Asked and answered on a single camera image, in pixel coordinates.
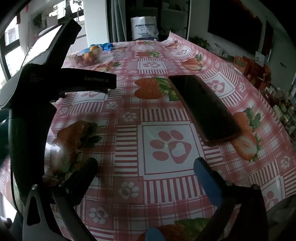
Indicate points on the white cabinet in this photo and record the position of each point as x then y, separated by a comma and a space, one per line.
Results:
97, 32

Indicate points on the grey curtain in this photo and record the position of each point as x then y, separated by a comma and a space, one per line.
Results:
118, 20

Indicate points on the green potted plant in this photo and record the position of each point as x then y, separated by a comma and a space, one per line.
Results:
200, 42

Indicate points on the clear glass bowl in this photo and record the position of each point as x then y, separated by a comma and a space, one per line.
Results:
86, 60

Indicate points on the blue disposable gloves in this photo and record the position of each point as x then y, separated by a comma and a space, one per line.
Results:
104, 45

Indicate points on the white printed plastic bag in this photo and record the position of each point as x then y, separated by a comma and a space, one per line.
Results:
144, 27

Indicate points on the dark wall screen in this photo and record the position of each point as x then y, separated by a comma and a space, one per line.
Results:
233, 27

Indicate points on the large window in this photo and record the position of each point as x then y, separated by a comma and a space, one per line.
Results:
12, 41

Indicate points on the black smartphone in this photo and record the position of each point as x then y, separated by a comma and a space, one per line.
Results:
205, 109

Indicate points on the strawberry paw print tablecloth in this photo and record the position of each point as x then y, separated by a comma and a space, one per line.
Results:
129, 129

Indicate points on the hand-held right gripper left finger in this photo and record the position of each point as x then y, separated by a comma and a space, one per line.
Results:
85, 176

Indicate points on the stack of red gift boxes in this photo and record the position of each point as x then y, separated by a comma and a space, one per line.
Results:
251, 69

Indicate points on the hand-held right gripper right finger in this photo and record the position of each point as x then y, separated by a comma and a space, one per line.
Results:
208, 180

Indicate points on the shelf of coloured packets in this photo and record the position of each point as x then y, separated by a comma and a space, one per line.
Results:
282, 109

